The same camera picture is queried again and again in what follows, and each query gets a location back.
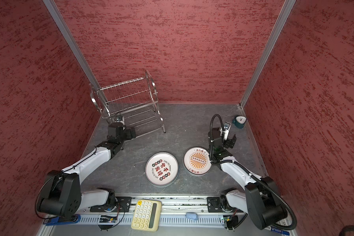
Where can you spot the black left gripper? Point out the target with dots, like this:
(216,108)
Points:
(130,134)

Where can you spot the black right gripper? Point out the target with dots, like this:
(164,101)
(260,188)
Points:
(229,142)

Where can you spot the stainless steel dish rack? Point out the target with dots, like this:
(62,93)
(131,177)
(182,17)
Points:
(136,100)

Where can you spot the orange patterned plate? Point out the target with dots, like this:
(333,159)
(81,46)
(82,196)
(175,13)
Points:
(196,161)

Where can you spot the red character text plate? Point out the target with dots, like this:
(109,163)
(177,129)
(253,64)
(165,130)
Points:
(162,169)

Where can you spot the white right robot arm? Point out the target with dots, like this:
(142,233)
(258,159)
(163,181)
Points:
(260,197)

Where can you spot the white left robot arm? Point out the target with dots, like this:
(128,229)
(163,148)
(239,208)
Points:
(61,194)

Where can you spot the green white alarm clock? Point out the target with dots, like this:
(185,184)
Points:
(239,121)

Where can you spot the right circuit board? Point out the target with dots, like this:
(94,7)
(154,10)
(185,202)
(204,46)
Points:
(226,219)

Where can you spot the circuit board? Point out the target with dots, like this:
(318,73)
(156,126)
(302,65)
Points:
(107,219)
(226,219)

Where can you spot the small blue eraser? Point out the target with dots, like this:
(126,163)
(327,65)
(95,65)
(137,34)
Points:
(192,216)

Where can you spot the yellow calculator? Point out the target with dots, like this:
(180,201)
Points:
(146,215)

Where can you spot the left circuit board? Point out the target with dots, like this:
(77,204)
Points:
(107,219)

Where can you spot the blue white marker pen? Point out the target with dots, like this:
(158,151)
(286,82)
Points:
(279,231)

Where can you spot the blue stapler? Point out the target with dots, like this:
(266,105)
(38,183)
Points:
(62,220)

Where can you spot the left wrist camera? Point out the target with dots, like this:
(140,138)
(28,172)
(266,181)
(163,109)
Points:
(119,119)

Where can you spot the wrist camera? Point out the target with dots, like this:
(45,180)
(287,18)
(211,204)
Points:
(225,130)
(119,119)

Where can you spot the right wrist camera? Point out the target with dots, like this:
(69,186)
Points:
(225,130)

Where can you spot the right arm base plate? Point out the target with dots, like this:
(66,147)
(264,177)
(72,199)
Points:
(214,205)

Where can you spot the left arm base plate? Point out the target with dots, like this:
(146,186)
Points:
(122,204)

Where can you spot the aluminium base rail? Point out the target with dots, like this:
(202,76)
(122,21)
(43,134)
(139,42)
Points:
(173,211)

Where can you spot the aluminium corner post right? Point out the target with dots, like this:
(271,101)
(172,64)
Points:
(273,37)

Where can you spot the aluminium corner post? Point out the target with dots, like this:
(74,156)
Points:
(273,37)
(61,24)

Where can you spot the aluminium corner post left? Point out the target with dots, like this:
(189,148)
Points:
(61,24)

